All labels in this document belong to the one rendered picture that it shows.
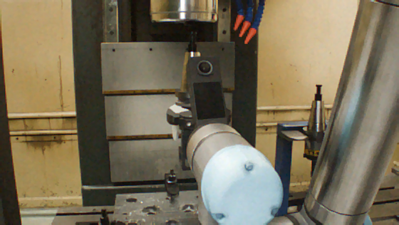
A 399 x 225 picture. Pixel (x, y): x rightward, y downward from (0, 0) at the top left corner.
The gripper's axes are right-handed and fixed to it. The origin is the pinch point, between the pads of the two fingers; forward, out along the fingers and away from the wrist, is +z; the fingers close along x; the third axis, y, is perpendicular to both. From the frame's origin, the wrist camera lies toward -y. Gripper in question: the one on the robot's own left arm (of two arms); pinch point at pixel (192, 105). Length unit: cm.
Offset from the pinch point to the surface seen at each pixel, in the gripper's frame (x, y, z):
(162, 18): -4.1, -16.4, 16.7
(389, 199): 73, 41, 31
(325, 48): 84, -7, 104
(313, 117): 28.5, 5.2, 7.8
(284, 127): 23.6, 8.2, 12.3
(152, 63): -4, -3, 64
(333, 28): 89, -17, 104
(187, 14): 1.3, -17.1, 14.4
